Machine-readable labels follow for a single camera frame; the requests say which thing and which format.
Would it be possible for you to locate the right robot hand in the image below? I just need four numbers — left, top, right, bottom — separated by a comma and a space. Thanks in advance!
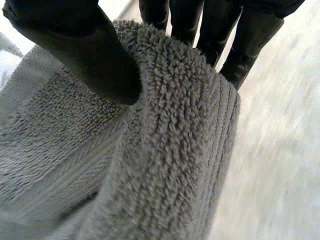
1, 0, 306, 106

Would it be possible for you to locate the grey towel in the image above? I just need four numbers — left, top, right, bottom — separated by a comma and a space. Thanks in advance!
0, 19, 242, 240

